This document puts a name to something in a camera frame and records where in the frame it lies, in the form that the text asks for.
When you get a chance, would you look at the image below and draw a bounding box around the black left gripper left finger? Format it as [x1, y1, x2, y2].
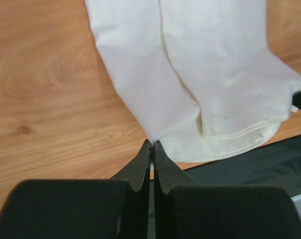
[0, 140, 151, 239]

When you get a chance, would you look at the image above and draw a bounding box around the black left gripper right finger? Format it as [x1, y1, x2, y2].
[153, 141, 301, 239]

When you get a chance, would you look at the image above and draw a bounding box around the white t shirt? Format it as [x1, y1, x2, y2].
[85, 0, 301, 163]

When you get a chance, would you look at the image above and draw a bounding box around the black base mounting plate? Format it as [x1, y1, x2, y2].
[186, 135, 301, 197]

